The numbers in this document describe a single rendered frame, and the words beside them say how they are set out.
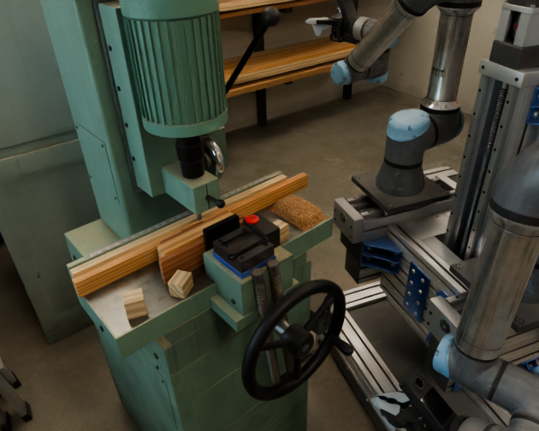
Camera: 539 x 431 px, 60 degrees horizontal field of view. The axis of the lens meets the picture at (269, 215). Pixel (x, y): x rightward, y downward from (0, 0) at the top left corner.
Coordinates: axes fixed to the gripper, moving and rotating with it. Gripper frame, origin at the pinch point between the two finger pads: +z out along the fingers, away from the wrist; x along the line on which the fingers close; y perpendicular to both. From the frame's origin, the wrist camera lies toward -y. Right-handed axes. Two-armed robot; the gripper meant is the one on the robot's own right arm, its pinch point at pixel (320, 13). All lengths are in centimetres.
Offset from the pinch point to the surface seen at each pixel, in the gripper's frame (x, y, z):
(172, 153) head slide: -84, 3, -44
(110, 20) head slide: -87, -28, -42
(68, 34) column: -93, -24, -29
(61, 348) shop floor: -135, 106, 26
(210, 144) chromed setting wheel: -72, 7, -41
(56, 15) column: -93, -28, -23
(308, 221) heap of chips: -62, 24, -65
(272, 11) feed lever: -64, -26, -65
